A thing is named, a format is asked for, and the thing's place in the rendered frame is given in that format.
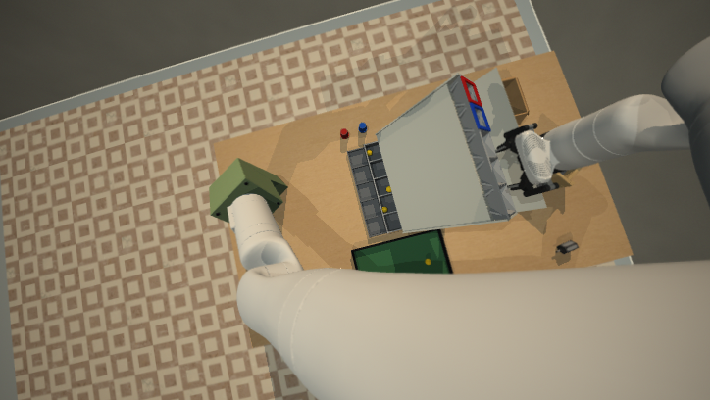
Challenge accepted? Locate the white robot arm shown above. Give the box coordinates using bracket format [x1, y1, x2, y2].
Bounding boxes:
[228, 36, 710, 400]

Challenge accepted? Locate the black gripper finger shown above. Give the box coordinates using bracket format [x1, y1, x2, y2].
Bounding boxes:
[495, 123, 537, 155]
[507, 171, 559, 197]

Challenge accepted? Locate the red square frame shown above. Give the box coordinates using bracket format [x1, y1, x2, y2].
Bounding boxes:
[460, 76, 482, 107]

